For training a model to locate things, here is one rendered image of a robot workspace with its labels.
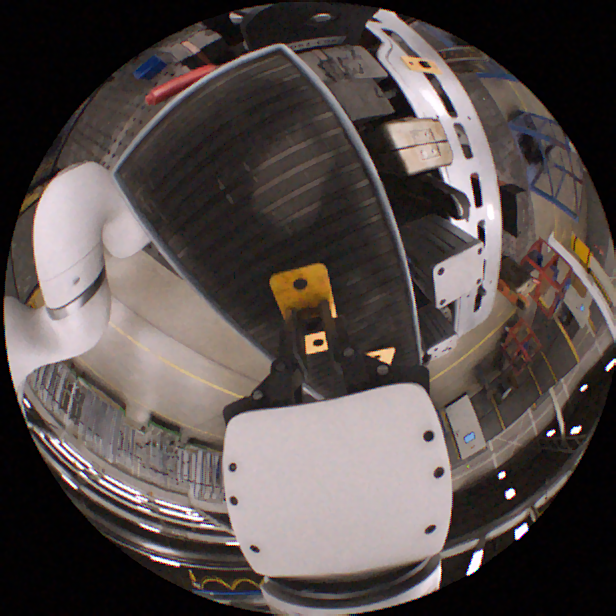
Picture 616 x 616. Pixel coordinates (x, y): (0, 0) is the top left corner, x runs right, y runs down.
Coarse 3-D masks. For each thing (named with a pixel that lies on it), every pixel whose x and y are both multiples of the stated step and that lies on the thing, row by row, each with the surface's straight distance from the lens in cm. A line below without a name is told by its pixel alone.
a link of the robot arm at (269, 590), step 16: (432, 560) 12; (416, 576) 11; (432, 576) 11; (272, 592) 11; (336, 592) 10; (384, 592) 10; (400, 592) 10; (416, 592) 10; (272, 608) 12; (288, 608) 11; (304, 608) 10; (320, 608) 10; (336, 608) 9; (352, 608) 9; (368, 608) 10
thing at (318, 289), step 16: (288, 272) 13; (304, 272) 13; (320, 272) 13; (272, 288) 14; (288, 288) 14; (304, 288) 14; (320, 288) 14; (288, 304) 15; (304, 304) 15; (304, 320) 14; (320, 320) 15; (320, 336) 17
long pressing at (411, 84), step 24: (384, 24) 51; (384, 48) 41; (432, 48) 53; (408, 72) 40; (408, 96) 36; (432, 96) 40; (456, 96) 45; (456, 120) 42; (456, 144) 40; (480, 144) 46; (456, 168) 39; (480, 168) 44; (480, 216) 45; (456, 312) 55; (480, 312) 66
